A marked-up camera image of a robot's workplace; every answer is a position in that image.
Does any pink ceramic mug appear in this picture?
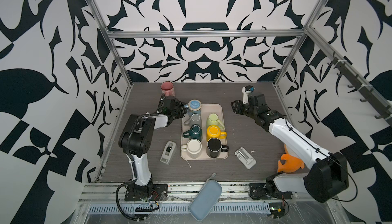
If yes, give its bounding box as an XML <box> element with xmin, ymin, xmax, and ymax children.
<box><xmin>160</xmin><ymin>81</ymin><xmax>176</xmax><ymax>97</ymax></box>

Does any light blue butterfly mug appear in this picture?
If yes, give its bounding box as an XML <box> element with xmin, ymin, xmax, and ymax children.
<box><xmin>185</xmin><ymin>99</ymin><xmax>202</xmax><ymax>117</ymax></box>

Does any grey ceramic mug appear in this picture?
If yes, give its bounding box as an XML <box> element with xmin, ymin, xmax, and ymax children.
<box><xmin>183</xmin><ymin>113</ymin><xmax>202</xmax><ymax>128</ymax></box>

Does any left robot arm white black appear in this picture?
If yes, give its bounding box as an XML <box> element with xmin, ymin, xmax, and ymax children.
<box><xmin>118</xmin><ymin>95</ymin><xmax>188</xmax><ymax>187</ymax></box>

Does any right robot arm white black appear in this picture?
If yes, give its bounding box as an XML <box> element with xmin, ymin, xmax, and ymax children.
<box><xmin>231</xmin><ymin>90</ymin><xmax>350</xmax><ymax>203</ymax></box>

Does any dark green mug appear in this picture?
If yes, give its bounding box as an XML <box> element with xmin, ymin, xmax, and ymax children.
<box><xmin>182</xmin><ymin>124</ymin><xmax>203</xmax><ymax>141</ymax></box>

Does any light green mug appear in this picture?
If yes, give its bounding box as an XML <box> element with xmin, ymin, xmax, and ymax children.
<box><xmin>206</xmin><ymin>113</ymin><xmax>225</xmax><ymax>131</ymax></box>

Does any white cream mug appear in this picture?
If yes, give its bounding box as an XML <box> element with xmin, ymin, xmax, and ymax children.
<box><xmin>181</xmin><ymin>139</ymin><xmax>202</xmax><ymax>160</ymax></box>

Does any yellow mug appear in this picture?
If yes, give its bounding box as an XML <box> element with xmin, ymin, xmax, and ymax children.
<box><xmin>206</xmin><ymin>125</ymin><xmax>227</xmax><ymax>141</ymax></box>

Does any black mug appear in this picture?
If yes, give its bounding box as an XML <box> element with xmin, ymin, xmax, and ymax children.
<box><xmin>206</xmin><ymin>138</ymin><xmax>230</xmax><ymax>159</ymax></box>

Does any beige serving tray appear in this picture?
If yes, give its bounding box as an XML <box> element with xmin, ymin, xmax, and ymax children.
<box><xmin>181</xmin><ymin>104</ymin><xmax>224</xmax><ymax>161</ymax></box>

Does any orange shark plush toy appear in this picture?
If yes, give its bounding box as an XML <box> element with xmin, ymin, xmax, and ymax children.
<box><xmin>277</xmin><ymin>145</ymin><xmax>305</xmax><ymax>173</ymax></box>

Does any blue-grey pencil case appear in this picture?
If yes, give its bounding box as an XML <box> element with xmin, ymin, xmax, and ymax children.
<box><xmin>189</xmin><ymin>173</ymin><xmax>222</xmax><ymax>222</ymax></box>

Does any green circuit board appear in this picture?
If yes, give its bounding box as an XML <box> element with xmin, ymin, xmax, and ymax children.
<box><xmin>269</xmin><ymin>201</ymin><xmax>290</xmax><ymax>220</ymax></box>

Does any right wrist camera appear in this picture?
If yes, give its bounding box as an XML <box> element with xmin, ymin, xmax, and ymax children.
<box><xmin>242</xmin><ymin>85</ymin><xmax>254</xmax><ymax>104</ymax></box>

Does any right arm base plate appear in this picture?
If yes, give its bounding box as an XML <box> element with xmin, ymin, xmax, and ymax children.
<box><xmin>249</xmin><ymin>172</ymin><xmax>293</xmax><ymax>200</ymax></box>

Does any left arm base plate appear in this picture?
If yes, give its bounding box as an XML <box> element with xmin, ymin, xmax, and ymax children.
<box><xmin>125</xmin><ymin>180</ymin><xmax>168</xmax><ymax>202</ymax></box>

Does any white cable duct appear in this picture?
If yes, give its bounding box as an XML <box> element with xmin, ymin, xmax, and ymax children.
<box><xmin>88</xmin><ymin>202</ymin><xmax>271</xmax><ymax>214</ymax></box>

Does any wall hook rack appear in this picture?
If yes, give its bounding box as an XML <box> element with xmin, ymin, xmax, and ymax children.
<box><xmin>328</xmin><ymin>51</ymin><xmax>392</xmax><ymax>127</ymax></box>

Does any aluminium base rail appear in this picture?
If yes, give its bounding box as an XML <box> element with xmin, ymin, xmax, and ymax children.
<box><xmin>78</xmin><ymin>179</ymin><xmax>337</xmax><ymax>203</ymax></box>

